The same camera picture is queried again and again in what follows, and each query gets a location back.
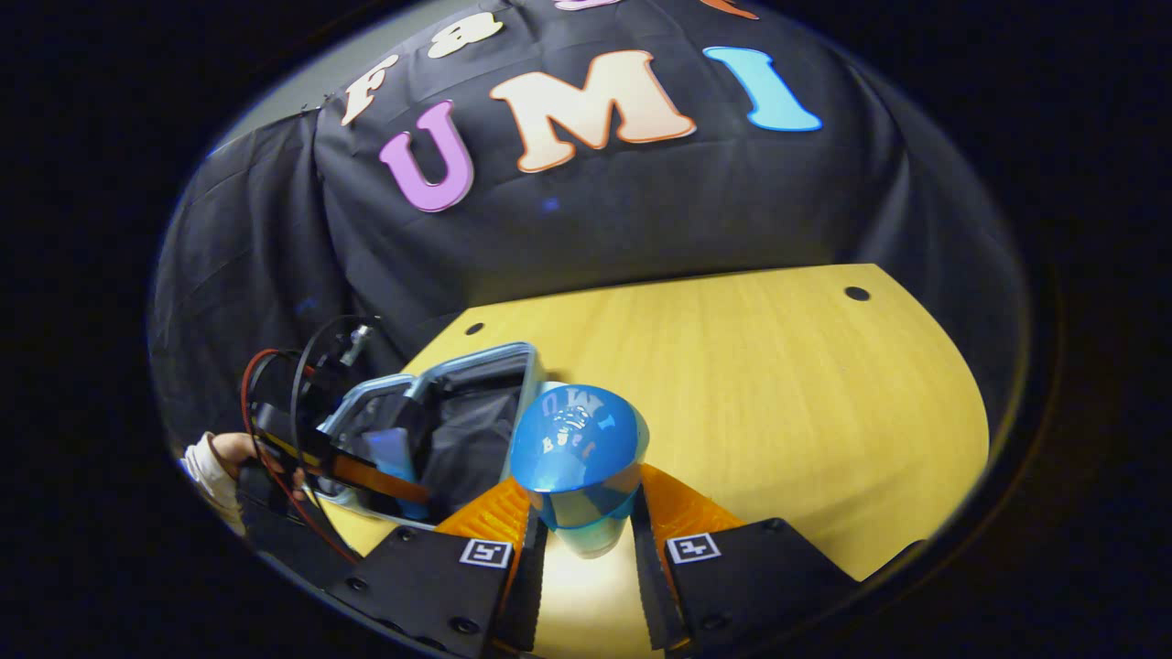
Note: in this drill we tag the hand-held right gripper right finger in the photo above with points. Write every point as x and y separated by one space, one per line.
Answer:
655 595

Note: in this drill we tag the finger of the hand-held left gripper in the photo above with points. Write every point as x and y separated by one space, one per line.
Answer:
366 473

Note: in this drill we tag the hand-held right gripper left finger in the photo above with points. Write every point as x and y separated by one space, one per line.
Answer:
526 586

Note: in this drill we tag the black backdrop cloth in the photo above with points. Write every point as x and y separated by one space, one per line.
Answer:
641 210

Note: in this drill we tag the blue skin care bottle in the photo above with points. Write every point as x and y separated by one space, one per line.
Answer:
577 439

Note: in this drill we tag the light blue small suitcase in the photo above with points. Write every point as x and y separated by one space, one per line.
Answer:
476 430

